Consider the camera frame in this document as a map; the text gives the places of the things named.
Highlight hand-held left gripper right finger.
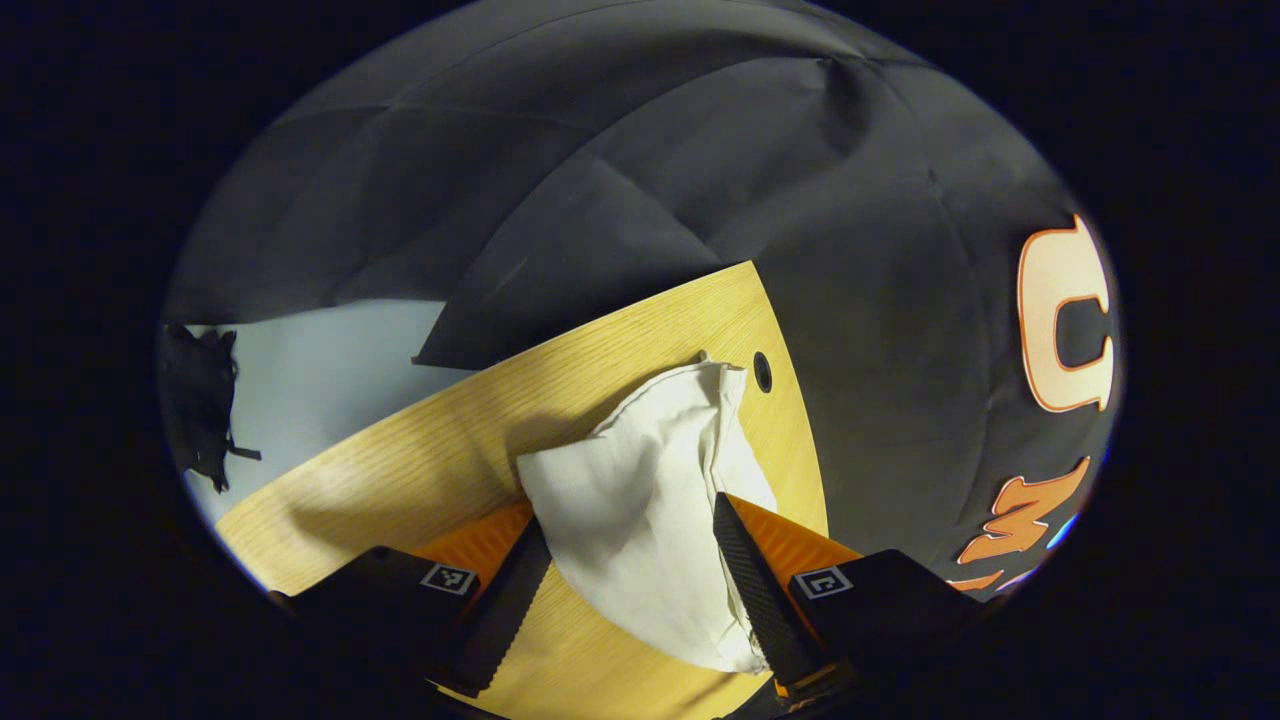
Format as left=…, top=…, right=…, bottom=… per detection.
left=711, top=492, right=987, bottom=712

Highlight white jeans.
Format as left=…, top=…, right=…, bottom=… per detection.
left=516, top=359, right=780, bottom=675

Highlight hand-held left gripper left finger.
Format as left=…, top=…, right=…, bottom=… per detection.
left=270, top=500, right=554, bottom=700

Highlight black bag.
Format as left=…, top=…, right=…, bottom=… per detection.
left=158, top=321, right=264, bottom=495

